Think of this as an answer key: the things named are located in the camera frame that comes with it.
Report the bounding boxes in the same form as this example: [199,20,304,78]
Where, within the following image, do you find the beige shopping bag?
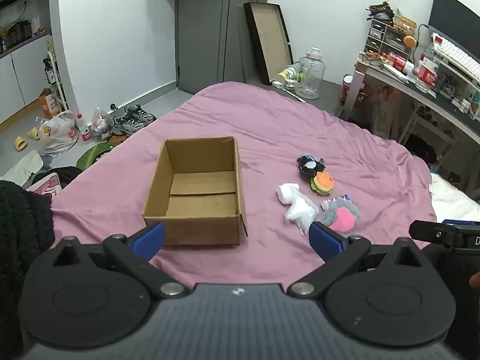
[365,82,403,140]

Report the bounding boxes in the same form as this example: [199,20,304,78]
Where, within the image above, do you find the flat cardboard tray black rim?
[243,2,294,85]

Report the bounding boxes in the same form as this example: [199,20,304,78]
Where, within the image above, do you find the red cup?
[341,74,367,104]

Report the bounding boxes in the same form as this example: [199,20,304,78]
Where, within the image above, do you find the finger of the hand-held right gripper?
[409,220,456,244]

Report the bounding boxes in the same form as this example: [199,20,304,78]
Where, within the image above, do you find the white keyboard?
[431,32,480,84]

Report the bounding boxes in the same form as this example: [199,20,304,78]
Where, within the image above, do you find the black fuzzy clothing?
[0,180,56,357]

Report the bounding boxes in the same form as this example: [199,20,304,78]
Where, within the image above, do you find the black monitor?
[427,0,480,56]

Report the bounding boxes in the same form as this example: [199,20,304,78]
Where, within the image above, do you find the white quilt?
[429,172,480,226]

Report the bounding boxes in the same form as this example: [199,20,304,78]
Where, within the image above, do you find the orange and white carton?
[38,88,63,119]

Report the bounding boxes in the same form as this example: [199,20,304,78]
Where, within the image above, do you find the pink bed sheet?
[50,80,438,290]

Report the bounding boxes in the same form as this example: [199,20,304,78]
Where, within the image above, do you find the grey door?
[174,0,271,95]

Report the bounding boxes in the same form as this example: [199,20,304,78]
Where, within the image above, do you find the white cloth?
[0,150,44,187]

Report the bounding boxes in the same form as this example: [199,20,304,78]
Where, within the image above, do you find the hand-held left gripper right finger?
[287,221,425,299]

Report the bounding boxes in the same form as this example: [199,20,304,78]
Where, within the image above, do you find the white plastic bag red print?
[38,110,80,157]

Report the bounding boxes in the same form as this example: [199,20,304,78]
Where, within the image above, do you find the plastic bottle red label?
[74,113,92,143]

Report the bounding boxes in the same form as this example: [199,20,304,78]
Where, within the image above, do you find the brown cardboard box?
[142,136,248,247]

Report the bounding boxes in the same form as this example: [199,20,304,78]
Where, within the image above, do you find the small drawer organiser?
[365,18,414,55]

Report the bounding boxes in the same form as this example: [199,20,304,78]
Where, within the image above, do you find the white cabinet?
[0,34,58,125]

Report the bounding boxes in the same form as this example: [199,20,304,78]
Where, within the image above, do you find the white desk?
[343,58,480,149]

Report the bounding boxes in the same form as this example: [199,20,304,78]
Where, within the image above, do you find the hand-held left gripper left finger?
[52,220,190,301]

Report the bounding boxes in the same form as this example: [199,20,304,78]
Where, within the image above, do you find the pink printed bag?
[31,172,63,198]

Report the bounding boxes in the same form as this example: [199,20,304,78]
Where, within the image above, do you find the grey sneaker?
[125,106,157,124]
[112,115,145,137]

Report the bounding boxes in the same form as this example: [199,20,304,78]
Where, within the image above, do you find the clear plastic bag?
[90,107,114,142]

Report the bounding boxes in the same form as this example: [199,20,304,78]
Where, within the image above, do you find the grey and pink plush toy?
[317,195,361,238]

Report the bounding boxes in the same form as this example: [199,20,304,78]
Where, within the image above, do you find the black and blue plush toy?
[297,153,327,176]

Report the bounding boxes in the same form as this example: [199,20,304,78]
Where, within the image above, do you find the clear plastic water jug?
[295,47,326,100]

